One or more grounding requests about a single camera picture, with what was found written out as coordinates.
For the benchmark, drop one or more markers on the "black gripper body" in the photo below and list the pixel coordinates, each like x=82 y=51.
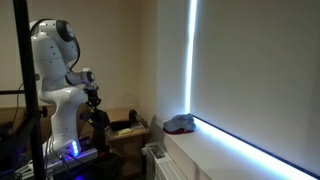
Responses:
x=92 y=93

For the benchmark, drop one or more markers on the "navy baseball cap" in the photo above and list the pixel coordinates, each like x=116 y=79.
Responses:
x=96 y=118

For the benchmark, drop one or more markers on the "light blue baseball cap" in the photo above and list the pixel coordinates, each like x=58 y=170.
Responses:
x=180 y=121

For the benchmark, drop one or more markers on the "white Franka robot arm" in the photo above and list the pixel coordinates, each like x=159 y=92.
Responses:
x=53 y=66

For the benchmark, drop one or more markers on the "light wooden cabinet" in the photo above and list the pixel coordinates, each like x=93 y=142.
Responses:
x=130 y=156

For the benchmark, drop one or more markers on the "maroon red cap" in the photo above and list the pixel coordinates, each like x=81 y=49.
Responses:
x=176 y=132

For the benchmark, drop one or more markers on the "black plastic tray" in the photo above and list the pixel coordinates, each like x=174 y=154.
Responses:
x=120 y=125

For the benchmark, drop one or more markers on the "yellow sponge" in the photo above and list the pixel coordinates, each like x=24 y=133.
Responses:
x=125 y=131

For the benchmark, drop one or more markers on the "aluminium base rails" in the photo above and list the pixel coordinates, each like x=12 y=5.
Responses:
x=83 y=155

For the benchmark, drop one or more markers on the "black tripod stand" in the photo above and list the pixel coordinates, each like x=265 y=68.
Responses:
x=25 y=66

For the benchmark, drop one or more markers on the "small picture label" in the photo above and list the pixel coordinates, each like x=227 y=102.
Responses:
x=158 y=152

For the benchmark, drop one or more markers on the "white radiator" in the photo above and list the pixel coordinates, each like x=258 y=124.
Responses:
x=163 y=170

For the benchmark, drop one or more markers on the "white window sill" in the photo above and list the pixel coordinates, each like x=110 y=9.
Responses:
x=206 y=153

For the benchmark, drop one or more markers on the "grey window roller blind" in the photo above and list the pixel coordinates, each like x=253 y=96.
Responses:
x=260 y=66

